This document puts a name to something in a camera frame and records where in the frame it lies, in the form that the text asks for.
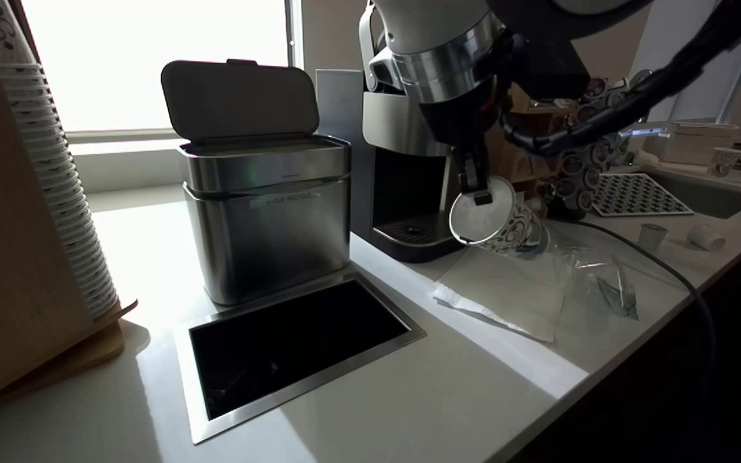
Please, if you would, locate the counter sink basin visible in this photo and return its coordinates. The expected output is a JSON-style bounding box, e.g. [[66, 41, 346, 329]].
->
[[643, 163, 741, 220]]

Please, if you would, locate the steel trash bin with lid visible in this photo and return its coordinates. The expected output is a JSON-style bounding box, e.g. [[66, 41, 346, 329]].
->
[[158, 55, 354, 309]]

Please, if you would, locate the printed white paper cup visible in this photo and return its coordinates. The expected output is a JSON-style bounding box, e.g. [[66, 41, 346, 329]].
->
[[445, 174, 516, 250]]

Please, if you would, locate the clear zip bag green seal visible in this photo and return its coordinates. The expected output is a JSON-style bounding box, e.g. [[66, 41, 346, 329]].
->
[[488, 199, 645, 326]]

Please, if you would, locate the dark power cable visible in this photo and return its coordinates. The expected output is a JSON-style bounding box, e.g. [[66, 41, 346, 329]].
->
[[548, 212, 721, 414]]

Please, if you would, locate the black coffee pod carousel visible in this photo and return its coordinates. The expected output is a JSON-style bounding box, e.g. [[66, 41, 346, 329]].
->
[[548, 75, 638, 215]]

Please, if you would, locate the dark counter base cabinet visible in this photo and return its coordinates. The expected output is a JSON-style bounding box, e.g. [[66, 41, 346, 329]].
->
[[506, 223, 741, 463]]

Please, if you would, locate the wooden cup dispenser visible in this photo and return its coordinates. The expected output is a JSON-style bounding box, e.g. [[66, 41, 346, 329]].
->
[[0, 0, 139, 419]]

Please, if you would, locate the steel framed counter waste chute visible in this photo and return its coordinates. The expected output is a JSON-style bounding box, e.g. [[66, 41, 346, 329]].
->
[[171, 270, 430, 446]]

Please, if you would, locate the black silver pod coffee machine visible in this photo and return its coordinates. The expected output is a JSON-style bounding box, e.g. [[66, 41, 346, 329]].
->
[[314, 3, 475, 264]]

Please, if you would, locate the white paper napkin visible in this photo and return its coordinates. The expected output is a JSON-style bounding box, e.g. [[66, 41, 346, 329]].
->
[[430, 245, 592, 347]]

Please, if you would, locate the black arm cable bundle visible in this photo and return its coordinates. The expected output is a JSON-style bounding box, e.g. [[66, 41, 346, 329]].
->
[[497, 0, 741, 157]]

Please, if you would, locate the white countertop box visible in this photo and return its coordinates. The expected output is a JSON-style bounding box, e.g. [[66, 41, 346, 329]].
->
[[656, 121, 741, 169]]

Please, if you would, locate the stack of paper cups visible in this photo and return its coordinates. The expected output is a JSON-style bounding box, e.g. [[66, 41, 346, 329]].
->
[[0, 0, 124, 323]]

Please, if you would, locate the bright window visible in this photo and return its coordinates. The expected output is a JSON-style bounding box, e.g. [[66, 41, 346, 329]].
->
[[21, 0, 303, 143]]

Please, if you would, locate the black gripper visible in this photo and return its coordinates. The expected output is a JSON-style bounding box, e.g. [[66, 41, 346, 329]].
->
[[425, 80, 510, 205]]

